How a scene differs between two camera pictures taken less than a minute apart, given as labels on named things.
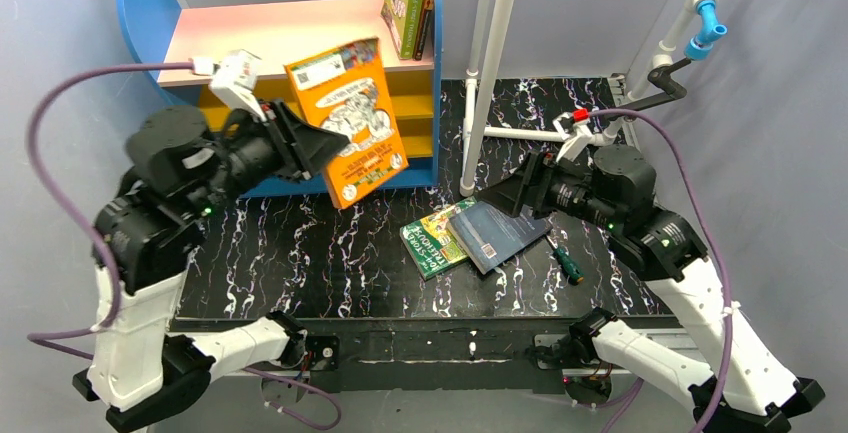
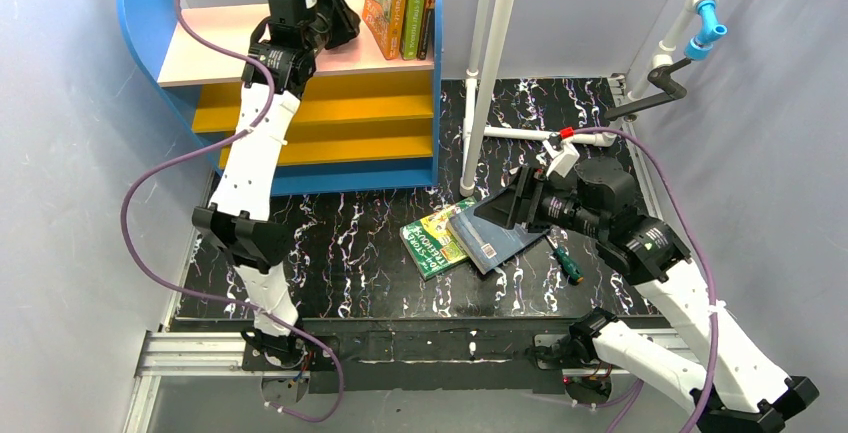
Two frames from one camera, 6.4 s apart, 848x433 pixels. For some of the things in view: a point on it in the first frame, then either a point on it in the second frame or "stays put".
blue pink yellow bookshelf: x=155 y=25 stays put
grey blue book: x=487 y=233 stays put
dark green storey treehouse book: x=431 y=241 stays put
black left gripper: x=281 y=145 → x=327 y=12
